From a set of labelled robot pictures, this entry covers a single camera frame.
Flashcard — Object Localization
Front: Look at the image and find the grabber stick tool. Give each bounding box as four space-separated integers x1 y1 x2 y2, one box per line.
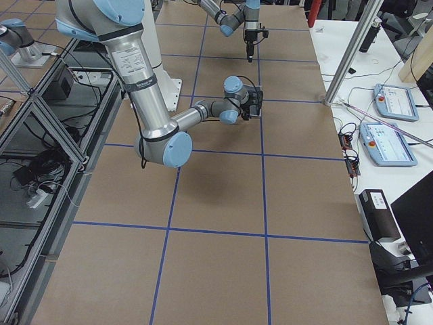
339 100 432 148

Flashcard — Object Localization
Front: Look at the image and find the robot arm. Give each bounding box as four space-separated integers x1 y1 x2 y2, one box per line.
55 1 263 168
193 0 269 63

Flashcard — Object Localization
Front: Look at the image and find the black power box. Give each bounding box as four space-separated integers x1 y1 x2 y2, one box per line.
359 189 401 242

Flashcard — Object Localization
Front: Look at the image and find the black monitor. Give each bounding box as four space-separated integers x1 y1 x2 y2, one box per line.
391 172 432 263

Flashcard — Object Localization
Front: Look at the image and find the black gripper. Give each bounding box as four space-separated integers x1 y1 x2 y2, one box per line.
244 29 258 63
241 88 263 121

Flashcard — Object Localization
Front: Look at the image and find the teach pendant tablet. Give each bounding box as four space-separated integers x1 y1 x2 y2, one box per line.
373 84 419 122
359 123 417 167

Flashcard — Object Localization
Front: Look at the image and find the near teach pendant tablet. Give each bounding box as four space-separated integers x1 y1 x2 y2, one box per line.
359 123 417 167

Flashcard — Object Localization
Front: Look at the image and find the aluminium frame post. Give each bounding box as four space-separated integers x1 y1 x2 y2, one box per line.
323 0 384 106

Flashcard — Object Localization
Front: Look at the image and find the pink towel with grey trim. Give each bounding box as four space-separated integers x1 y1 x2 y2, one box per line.
249 87 263 117

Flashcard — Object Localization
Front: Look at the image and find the far teach pendant tablet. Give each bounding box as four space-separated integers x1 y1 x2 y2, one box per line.
373 84 419 122

